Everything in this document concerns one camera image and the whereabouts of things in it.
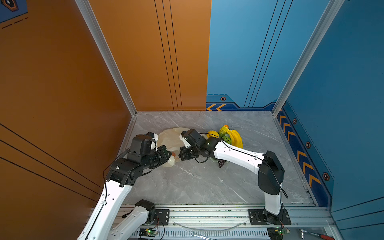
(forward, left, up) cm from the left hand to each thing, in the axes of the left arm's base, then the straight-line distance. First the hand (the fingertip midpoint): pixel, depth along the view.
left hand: (173, 151), depth 68 cm
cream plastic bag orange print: (+15, +5, -10) cm, 18 cm away
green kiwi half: (+19, -30, -18) cm, 40 cm away
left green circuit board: (-28, +12, -28) cm, 41 cm away
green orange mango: (+24, -28, -14) cm, 39 cm away
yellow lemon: (+22, -21, -15) cm, 33 cm away
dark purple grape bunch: (+4, -25, -19) cm, 32 cm away
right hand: (+4, 0, -12) cm, 13 cm away
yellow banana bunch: (+18, -35, -15) cm, 42 cm away
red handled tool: (-29, -70, -26) cm, 80 cm away
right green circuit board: (-28, -49, -27) cm, 62 cm away
